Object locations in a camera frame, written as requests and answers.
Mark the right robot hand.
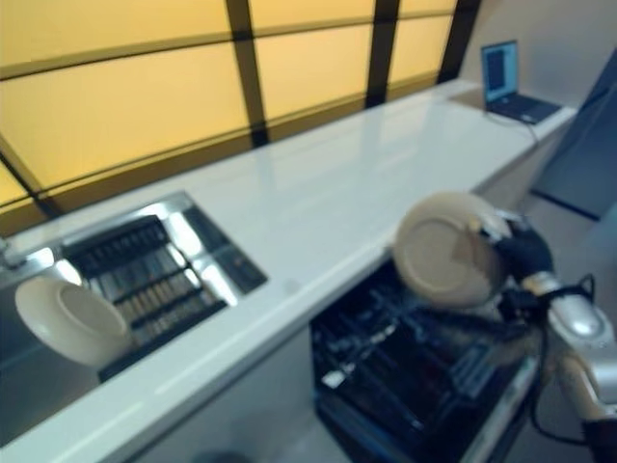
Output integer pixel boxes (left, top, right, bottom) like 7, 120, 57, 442
469, 214, 554, 285

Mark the cream ceramic plate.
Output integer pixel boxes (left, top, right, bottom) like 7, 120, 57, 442
393, 191, 507, 310
13, 276, 132, 367

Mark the open dishwasher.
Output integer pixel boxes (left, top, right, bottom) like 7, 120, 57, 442
308, 250, 541, 463

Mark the white cabinet door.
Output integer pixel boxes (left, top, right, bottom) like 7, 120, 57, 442
474, 115, 575, 213
95, 332, 319, 463

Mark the dark blue door panel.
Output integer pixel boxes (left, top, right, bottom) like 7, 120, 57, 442
529, 62, 617, 223

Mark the open laptop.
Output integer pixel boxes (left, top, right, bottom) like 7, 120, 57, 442
480, 40, 565, 124

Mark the black dish drying rack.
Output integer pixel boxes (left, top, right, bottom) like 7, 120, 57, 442
62, 214, 228, 385

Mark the stainless steel sink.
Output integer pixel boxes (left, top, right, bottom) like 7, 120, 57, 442
0, 191, 269, 448

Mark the chrome kitchen faucet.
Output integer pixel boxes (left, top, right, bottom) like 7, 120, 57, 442
0, 238, 25, 269

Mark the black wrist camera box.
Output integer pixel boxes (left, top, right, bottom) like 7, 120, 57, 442
498, 286, 536, 319

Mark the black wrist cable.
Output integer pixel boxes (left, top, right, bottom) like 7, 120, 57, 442
529, 274, 599, 445

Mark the wire dishwasher basket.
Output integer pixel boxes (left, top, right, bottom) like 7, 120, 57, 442
312, 269, 522, 435

